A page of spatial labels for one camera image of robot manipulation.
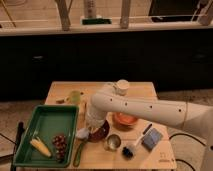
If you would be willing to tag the bunch of red grapes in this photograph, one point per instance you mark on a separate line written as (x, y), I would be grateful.
(59, 142)

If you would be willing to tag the blue sponge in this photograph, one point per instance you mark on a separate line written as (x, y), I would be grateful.
(151, 139)

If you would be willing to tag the yellow corn cob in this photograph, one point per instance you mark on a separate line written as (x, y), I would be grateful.
(38, 144)

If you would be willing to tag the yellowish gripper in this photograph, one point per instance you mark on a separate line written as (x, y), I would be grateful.
(92, 129)

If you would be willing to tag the small brown food piece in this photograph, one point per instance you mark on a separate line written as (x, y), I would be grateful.
(60, 101)

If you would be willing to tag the black chair frame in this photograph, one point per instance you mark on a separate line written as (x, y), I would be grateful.
(8, 158)

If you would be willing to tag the small metal cup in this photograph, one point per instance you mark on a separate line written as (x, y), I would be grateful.
(112, 142)

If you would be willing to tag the green handled utensil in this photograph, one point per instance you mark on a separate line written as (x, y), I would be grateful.
(77, 158)

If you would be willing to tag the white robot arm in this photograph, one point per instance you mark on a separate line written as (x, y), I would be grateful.
(193, 118)

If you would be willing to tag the orange bowl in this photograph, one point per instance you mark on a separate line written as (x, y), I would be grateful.
(124, 119)

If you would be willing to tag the dish brush black bristles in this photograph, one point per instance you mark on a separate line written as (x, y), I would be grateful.
(128, 150)

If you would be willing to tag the green base white stand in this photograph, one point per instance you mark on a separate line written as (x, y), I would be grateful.
(90, 15)

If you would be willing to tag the white cup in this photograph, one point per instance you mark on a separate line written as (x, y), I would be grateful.
(122, 87)

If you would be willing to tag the grey blue towel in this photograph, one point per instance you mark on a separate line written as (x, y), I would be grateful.
(82, 133)

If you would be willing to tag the green plastic tray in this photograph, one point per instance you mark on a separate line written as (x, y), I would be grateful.
(46, 122)

